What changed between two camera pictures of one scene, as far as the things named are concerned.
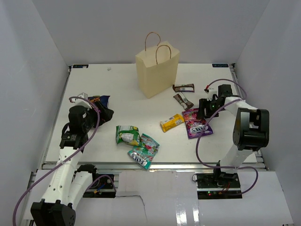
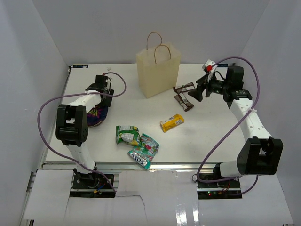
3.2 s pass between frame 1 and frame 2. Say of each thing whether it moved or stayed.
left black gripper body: moved
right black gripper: moved
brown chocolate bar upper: stayed
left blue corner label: stayed
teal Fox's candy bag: stayed
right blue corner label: stayed
